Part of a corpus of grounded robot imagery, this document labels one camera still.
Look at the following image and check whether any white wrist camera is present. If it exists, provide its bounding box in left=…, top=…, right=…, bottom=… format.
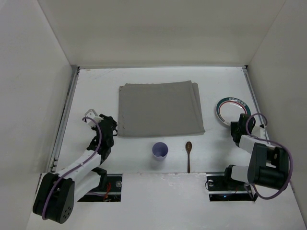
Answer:
left=252, top=125, right=267, bottom=140
left=82, top=109, right=102, bottom=127

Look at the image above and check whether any purple cable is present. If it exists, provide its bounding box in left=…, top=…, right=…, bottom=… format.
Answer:
left=40, top=116, right=103, bottom=220
left=246, top=112, right=295, bottom=201

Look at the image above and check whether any white plate green red rim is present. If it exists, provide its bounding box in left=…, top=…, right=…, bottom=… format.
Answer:
left=215, top=97, right=251, bottom=127

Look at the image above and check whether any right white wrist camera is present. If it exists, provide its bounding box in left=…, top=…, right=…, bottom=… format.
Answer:
left=252, top=125, right=267, bottom=140

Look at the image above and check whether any lilac plastic cup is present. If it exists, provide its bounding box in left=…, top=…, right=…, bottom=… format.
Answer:
left=152, top=142, right=168, bottom=161

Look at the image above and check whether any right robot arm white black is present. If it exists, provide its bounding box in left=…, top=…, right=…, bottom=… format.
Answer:
left=224, top=114, right=293, bottom=191

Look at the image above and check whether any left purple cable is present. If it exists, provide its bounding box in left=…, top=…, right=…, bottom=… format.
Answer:
left=40, top=116, right=103, bottom=220

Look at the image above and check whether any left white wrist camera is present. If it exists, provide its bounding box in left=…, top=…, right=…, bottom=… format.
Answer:
left=82, top=109, right=102, bottom=127

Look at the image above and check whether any right aluminium frame rail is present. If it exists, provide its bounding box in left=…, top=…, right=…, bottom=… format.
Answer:
left=242, top=66, right=273, bottom=147

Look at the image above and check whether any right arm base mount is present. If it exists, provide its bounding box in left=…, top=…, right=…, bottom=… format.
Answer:
left=205, top=165, right=258, bottom=202

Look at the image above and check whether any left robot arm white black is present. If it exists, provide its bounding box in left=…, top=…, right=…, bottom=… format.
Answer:
left=32, top=110, right=117, bottom=224

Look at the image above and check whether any grey cloth placemat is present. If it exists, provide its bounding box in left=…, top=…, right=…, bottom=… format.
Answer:
left=118, top=80, right=205, bottom=138

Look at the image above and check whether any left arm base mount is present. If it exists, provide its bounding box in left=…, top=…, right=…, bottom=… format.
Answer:
left=78, top=167, right=123, bottom=202

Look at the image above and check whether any left aluminium frame rail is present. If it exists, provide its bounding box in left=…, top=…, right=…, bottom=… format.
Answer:
left=46, top=65, right=80, bottom=173

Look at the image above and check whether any brown wooden spoon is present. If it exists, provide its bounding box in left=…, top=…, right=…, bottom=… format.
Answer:
left=185, top=141, right=192, bottom=173

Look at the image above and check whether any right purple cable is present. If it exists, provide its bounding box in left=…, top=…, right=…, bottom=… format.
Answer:
left=246, top=112, right=295, bottom=201

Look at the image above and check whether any aluminium frame rail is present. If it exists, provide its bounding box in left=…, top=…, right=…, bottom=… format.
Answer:
left=242, top=66, right=273, bottom=147
left=46, top=65, right=80, bottom=173

